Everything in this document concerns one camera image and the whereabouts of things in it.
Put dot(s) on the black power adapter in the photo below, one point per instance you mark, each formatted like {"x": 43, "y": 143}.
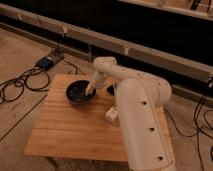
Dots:
{"x": 45, "y": 63}

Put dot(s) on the black ceramic bowl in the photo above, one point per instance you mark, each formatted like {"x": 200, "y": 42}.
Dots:
{"x": 75, "y": 92}

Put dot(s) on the wooden table top board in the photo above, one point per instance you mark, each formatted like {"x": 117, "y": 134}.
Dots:
{"x": 64, "y": 129}

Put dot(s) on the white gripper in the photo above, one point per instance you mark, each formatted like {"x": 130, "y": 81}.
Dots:
{"x": 97, "y": 82}

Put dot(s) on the grey metal rail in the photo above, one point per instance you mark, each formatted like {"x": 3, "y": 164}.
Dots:
{"x": 180, "y": 65}

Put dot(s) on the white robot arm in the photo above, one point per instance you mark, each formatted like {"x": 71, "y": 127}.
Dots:
{"x": 137, "y": 95}

